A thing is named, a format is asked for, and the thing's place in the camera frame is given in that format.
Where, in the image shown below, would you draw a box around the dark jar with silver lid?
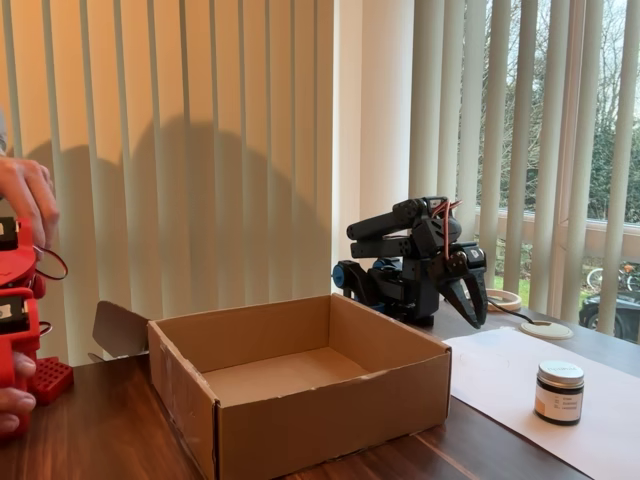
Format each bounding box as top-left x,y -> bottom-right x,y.
533,359 -> 586,428

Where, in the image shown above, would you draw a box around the red leader robot arm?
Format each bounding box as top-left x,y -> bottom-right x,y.
0,215 -> 69,442

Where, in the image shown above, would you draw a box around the open cardboard box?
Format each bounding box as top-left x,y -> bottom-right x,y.
87,292 -> 453,480

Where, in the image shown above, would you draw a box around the person's right hand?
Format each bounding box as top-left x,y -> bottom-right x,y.
0,157 -> 61,261

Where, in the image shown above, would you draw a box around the person's left hand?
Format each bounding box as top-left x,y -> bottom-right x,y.
0,350 -> 38,435

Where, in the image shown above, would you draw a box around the beige masking tape roll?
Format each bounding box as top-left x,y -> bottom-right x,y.
484,288 -> 523,313

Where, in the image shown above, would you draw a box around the white paper sheet with circles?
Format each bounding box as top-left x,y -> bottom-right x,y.
442,327 -> 640,480

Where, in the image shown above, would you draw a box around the black parked car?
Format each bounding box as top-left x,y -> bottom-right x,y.
578,292 -> 640,344

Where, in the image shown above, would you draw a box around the black and blue table clamp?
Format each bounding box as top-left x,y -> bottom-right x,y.
331,259 -> 382,312

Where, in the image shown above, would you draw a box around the beige vertical window blinds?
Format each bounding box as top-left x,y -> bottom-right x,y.
0,0 -> 335,366
409,0 -> 640,344

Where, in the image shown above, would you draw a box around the thin black cable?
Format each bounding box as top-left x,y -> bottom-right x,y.
487,298 -> 539,327

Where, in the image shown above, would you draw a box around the red servo wire bundle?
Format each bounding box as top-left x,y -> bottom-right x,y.
431,198 -> 464,262

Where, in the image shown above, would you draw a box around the white round cable grommet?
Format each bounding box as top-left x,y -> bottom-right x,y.
519,320 -> 575,342

